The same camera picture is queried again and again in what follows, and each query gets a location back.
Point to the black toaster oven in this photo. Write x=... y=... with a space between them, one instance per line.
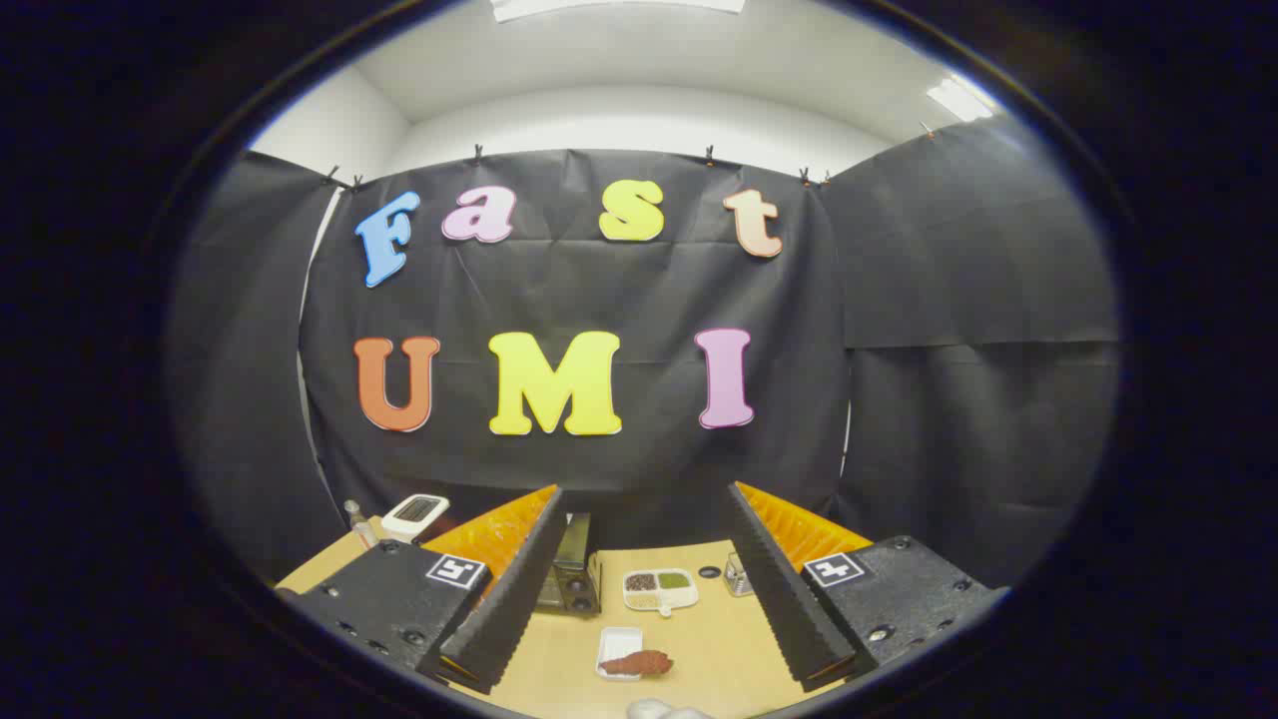
x=574 y=559

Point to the white divided dish with beans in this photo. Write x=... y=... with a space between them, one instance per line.
x=649 y=600

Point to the white bread toaster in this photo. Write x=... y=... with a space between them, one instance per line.
x=414 y=514

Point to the brown meat slice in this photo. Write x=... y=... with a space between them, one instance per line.
x=639 y=662

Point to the long ceiling light panel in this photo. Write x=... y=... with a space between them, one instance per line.
x=619 y=6

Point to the small clear glass bottle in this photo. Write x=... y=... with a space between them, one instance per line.
x=359 y=524

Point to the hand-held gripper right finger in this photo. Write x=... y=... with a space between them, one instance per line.
x=779 y=589

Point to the small ceiling light panel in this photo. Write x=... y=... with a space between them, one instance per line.
x=958 y=98

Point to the small white rectangular tray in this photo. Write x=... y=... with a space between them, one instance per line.
x=619 y=639

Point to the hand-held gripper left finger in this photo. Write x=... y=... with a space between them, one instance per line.
x=519 y=589

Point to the black backdrop cloth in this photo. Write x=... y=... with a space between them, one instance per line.
x=599 y=290

